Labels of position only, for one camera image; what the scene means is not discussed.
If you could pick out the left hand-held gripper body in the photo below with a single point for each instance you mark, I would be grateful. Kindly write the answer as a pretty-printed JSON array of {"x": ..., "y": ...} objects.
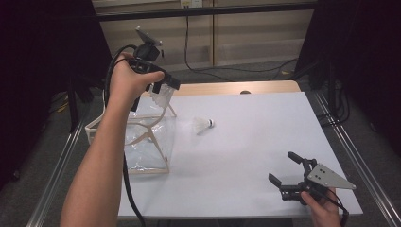
[{"x": 146, "y": 55}]

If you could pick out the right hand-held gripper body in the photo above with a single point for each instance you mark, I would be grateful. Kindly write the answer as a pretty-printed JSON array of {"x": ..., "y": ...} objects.
[{"x": 329, "y": 180}]

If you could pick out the clear plastic bag beige trim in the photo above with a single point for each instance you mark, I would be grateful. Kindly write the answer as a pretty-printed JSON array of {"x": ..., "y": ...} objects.
[{"x": 148, "y": 151}]

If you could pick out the person's left hand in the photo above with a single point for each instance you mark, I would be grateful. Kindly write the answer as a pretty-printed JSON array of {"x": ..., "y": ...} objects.
[{"x": 126, "y": 85}]

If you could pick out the person's right hand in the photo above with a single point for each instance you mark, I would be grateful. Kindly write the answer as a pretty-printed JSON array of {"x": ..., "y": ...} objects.
[{"x": 321, "y": 213}]

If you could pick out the white table sheet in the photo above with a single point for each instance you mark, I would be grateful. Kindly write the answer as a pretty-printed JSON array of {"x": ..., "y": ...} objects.
[{"x": 268, "y": 132}]

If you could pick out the black horizontal bar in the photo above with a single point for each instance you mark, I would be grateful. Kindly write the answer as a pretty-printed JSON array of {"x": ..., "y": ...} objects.
[{"x": 205, "y": 11}]

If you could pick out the beige wooden cabinet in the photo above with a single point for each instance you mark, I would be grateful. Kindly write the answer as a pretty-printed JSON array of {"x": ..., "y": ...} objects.
[{"x": 252, "y": 38}]

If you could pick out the black curtain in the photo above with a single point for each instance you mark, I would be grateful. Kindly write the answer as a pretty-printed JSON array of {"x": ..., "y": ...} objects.
[
  {"x": 38, "y": 63},
  {"x": 362, "y": 47}
]

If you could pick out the aluminium floor rail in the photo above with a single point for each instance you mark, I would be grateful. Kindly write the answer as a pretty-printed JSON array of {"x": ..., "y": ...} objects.
[
  {"x": 53, "y": 176},
  {"x": 362, "y": 170}
]

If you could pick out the white wall outlet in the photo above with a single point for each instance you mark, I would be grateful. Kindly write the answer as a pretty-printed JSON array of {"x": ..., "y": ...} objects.
[{"x": 192, "y": 3}]

